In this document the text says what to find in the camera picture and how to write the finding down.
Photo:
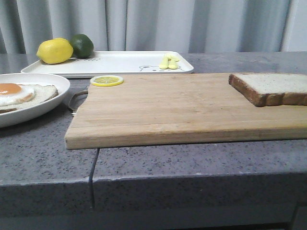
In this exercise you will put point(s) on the lemon slice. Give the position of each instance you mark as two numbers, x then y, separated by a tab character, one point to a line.
106	80

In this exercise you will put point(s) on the fried egg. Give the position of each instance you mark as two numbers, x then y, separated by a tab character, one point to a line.
11	93

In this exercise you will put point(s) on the grey curtain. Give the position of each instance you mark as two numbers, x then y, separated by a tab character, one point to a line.
185	26

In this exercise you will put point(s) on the bread slice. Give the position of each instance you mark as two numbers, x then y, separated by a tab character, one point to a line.
42	94
271	89

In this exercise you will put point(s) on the white bear tray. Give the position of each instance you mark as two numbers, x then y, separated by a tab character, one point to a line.
114	63

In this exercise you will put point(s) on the wooden cutting board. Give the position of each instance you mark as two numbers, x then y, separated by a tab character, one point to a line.
151	109

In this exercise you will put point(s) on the white round plate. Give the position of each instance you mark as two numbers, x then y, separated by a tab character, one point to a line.
19	116

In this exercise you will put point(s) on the yellow lemon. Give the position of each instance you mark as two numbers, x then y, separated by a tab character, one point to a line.
55	51

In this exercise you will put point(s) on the green lime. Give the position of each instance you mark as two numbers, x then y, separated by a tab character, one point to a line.
82	46

